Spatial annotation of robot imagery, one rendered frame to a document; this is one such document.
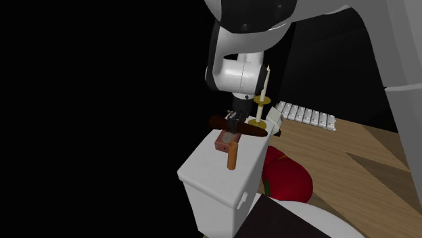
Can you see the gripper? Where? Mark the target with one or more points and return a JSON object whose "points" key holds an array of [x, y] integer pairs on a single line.
{"points": [[240, 105]]}

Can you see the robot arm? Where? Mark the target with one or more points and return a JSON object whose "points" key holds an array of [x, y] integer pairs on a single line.
{"points": [[237, 74]]}

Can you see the white candle in gold holder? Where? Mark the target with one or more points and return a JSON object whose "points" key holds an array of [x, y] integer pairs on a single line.
{"points": [[263, 94]]}

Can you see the dark brown cigar-shaped stick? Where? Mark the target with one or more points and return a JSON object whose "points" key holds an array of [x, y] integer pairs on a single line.
{"points": [[252, 130]]}

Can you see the small white box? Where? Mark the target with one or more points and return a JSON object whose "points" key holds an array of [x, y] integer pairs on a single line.
{"points": [[275, 116]]}

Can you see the pink box with pale inset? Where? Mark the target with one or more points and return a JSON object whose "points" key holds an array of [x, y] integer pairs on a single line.
{"points": [[221, 143]]}

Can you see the orange cylinder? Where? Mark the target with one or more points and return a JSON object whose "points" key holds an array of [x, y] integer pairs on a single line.
{"points": [[232, 158]]}

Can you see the white slatted panel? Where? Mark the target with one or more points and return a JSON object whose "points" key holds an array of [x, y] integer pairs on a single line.
{"points": [[306, 116]]}

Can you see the white toilet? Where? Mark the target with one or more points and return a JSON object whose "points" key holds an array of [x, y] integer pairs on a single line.
{"points": [[211, 171]]}

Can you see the red rounded object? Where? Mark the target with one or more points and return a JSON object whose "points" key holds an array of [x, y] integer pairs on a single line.
{"points": [[287, 181]]}

